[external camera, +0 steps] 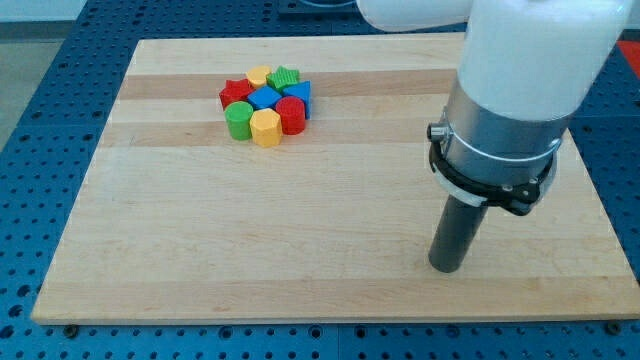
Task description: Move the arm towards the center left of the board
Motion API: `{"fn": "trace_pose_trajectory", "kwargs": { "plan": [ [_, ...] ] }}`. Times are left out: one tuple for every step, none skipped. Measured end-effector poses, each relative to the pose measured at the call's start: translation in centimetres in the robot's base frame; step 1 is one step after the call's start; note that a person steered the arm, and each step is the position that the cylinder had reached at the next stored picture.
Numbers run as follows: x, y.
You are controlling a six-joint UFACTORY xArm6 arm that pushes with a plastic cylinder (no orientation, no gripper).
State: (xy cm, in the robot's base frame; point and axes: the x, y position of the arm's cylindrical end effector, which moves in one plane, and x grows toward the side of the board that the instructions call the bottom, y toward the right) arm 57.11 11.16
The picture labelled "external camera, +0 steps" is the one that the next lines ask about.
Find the wooden board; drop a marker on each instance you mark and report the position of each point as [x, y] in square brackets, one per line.
[177, 223]

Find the blue triangle block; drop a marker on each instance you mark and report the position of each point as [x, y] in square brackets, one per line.
[303, 91]

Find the red star block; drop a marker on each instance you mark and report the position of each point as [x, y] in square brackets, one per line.
[234, 91]

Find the yellow heart block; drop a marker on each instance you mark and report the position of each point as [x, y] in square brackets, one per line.
[258, 76]

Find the green star block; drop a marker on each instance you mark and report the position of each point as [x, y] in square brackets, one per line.
[283, 78]

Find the yellow hexagon block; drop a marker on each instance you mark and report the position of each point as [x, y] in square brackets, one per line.
[266, 128]

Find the blue perforated table plate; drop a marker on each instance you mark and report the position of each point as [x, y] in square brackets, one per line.
[68, 76]

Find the green cylinder block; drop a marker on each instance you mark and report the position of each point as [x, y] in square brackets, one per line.
[238, 115]

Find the red cylinder block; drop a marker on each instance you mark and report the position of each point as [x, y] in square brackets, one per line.
[292, 112]

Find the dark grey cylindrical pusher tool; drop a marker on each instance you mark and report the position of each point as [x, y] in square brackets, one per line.
[456, 230]

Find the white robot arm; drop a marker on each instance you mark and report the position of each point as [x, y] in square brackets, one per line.
[525, 68]

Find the blue cube block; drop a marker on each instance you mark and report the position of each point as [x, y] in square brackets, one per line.
[263, 98]

